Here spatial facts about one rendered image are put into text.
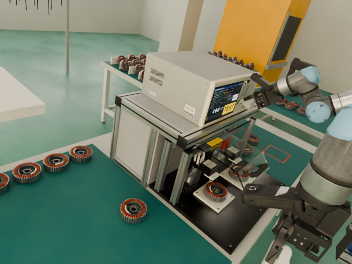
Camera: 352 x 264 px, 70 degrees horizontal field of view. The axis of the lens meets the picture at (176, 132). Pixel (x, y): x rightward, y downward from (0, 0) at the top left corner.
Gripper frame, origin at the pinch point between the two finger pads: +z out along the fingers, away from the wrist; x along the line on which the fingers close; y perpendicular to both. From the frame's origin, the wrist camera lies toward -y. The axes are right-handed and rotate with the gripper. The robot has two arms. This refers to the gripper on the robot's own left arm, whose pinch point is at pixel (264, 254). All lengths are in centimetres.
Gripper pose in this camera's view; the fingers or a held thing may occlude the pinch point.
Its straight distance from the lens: 62.9
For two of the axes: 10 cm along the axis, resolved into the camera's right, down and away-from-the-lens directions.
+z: -2.1, 8.5, 4.9
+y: 8.3, 4.2, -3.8
